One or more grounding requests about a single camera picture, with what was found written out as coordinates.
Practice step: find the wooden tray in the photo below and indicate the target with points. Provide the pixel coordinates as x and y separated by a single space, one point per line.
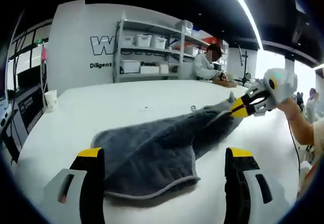
224 83

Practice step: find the black cabinet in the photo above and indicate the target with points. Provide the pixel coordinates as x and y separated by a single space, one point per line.
30 107

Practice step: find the black tripod stand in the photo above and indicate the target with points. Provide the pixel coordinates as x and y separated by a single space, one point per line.
244 67

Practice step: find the grey towel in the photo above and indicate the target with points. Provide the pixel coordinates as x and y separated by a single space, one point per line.
152 145

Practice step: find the grey metal shelf rack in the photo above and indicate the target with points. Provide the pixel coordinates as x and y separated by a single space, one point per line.
117 52

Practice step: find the pink-topped white stand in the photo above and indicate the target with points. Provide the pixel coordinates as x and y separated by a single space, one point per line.
45 64

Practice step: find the person's right hand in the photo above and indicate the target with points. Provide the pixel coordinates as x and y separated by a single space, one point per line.
291 109

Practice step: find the white storage boxes on shelves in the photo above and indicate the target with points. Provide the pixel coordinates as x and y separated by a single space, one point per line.
144 40

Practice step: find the white paper cup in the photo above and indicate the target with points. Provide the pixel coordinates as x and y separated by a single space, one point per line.
51 100

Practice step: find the ceiling light strip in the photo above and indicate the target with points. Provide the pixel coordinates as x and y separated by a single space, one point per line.
248 11

